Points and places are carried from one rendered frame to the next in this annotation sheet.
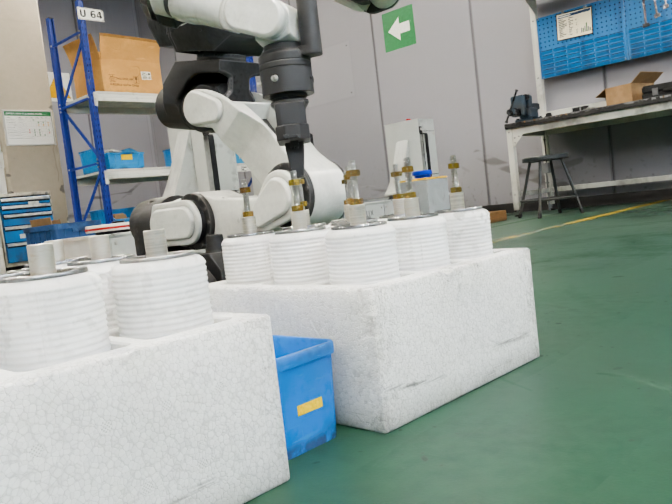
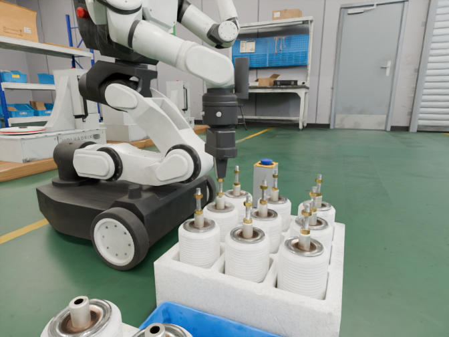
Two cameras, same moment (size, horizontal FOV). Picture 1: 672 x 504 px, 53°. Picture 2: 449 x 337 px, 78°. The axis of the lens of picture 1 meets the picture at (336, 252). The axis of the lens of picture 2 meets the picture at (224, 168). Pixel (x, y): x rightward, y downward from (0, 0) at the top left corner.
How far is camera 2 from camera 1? 63 cm
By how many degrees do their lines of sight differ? 23
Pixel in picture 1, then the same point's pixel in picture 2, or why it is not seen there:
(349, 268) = (307, 284)
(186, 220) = (103, 165)
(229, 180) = (92, 107)
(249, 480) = not seen: outside the picture
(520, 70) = not seen: hidden behind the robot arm
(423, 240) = (326, 243)
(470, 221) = (330, 217)
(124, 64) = (13, 21)
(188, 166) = (67, 97)
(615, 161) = (256, 108)
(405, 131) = (176, 86)
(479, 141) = (201, 91)
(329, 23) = not seen: hidden behind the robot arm
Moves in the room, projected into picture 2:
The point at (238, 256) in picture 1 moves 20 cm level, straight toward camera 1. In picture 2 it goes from (197, 247) to (249, 305)
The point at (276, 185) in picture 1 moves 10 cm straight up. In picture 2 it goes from (178, 159) to (177, 130)
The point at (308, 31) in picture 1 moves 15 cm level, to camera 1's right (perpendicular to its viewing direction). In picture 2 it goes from (243, 83) to (297, 85)
